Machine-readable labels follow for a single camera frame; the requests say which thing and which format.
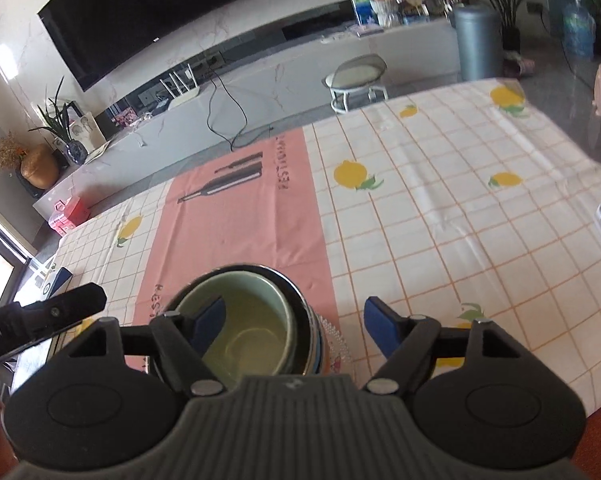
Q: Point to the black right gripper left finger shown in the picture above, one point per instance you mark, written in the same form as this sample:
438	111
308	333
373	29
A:
181	342

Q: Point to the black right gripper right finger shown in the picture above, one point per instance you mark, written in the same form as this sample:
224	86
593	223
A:
406	343

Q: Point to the clear patterned glass plate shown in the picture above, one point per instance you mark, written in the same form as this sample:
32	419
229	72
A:
336	358

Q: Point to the green ceramic bowl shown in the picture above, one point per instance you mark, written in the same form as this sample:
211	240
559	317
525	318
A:
258	331

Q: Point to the stainless steel bowl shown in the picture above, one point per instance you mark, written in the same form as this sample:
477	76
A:
308	353

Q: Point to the lemon checkered tablecloth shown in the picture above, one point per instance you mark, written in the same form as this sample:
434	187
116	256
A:
459	203

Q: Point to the pink restaurant placemat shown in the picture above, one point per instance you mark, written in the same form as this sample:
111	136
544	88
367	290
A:
258	206

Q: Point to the red tissue box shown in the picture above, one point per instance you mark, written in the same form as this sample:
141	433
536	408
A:
68	215

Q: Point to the golden brown vase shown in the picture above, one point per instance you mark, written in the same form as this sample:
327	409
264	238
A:
39	167

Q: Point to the white framed photo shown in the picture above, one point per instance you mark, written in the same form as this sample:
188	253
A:
87	131

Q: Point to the white wifi router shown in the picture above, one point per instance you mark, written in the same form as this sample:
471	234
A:
181	85

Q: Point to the white tv console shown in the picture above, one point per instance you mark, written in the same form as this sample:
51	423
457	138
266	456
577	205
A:
251	97

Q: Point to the green potted plant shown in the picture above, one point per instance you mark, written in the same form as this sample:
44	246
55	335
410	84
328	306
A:
55	120

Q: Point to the white rolling stool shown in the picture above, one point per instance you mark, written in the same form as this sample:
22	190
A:
359	75

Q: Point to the grey cylindrical trash bin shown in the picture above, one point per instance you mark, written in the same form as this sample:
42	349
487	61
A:
479	42

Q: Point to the black television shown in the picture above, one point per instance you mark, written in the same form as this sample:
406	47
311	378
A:
94	37

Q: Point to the blue water jug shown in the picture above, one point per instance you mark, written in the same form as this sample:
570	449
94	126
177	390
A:
579	30

